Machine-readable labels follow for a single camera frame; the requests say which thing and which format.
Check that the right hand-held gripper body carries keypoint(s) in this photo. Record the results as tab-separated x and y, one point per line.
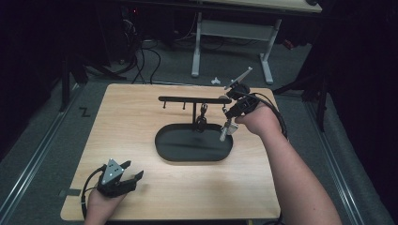
242	93

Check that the black key rack with tray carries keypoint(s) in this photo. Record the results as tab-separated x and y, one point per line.
187	146

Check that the person's right hand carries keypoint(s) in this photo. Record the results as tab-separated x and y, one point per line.
261	120

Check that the person's left hand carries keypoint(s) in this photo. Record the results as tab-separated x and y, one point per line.
100	206

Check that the small white floor object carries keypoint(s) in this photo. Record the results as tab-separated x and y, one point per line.
215	81

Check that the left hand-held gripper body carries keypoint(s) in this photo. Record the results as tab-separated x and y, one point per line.
111	179

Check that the desk with white legs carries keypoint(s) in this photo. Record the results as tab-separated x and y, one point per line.
234	29

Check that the silver key bunch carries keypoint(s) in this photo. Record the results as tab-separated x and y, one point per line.
230	128

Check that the grey tape patch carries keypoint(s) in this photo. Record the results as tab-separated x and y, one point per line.
71	192

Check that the metal floor rail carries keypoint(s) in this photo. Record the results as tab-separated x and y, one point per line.
36	156
338	172

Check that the black metal stand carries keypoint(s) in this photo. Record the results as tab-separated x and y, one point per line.
65	87
322	106

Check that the black key fob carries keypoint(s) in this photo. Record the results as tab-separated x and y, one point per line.
202	120

